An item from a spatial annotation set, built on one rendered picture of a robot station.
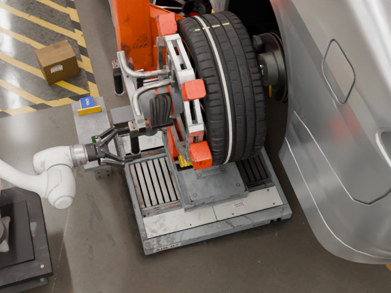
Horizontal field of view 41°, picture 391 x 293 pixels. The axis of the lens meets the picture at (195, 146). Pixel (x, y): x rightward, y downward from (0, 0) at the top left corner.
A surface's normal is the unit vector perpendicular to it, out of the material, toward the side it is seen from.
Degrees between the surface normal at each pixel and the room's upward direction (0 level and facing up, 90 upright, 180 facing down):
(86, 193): 0
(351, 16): 71
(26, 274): 0
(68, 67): 90
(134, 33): 90
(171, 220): 0
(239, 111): 56
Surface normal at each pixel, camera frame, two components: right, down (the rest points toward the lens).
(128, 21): 0.28, 0.81
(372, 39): -0.79, -0.06
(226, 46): 0.08, -0.42
